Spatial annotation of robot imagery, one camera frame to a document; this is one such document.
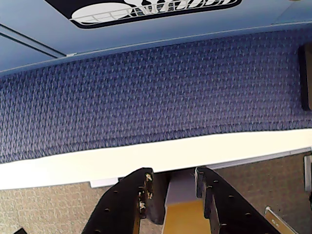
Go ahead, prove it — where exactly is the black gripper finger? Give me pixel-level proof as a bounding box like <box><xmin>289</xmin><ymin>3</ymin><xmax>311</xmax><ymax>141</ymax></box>
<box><xmin>194</xmin><ymin>166</ymin><xmax>283</xmax><ymax>234</ymax></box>
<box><xmin>81</xmin><ymin>167</ymin><xmax>169</xmax><ymax>234</ymax></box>

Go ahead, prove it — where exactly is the white ledge board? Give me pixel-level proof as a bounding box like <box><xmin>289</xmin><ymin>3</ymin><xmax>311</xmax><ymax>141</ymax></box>
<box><xmin>0</xmin><ymin>128</ymin><xmax>312</xmax><ymax>191</ymax></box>

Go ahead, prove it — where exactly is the yellow wooden block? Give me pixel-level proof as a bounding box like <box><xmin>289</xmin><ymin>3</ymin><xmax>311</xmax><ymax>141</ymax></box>
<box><xmin>162</xmin><ymin>201</ymin><xmax>205</xmax><ymax>234</ymax></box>

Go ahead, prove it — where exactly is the blue woven fabric panel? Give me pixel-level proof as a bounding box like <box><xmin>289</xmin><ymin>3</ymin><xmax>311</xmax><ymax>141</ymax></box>
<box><xmin>0</xmin><ymin>25</ymin><xmax>312</xmax><ymax>164</ymax></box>

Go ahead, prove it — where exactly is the dark box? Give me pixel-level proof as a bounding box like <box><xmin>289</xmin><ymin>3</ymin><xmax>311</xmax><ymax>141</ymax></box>
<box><xmin>298</xmin><ymin>43</ymin><xmax>312</xmax><ymax>112</ymax></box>

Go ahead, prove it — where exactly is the black and white sign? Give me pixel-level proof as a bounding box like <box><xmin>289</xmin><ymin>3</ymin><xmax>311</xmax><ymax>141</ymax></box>
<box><xmin>45</xmin><ymin>0</ymin><xmax>244</xmax><ymax>29</ymax></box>

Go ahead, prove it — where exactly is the grey wall plate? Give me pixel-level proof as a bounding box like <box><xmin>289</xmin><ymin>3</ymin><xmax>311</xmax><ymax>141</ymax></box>
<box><xmin>303</xmin><ymin>154</ymin><xmax>312</xmax><ymax>198</ymax></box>

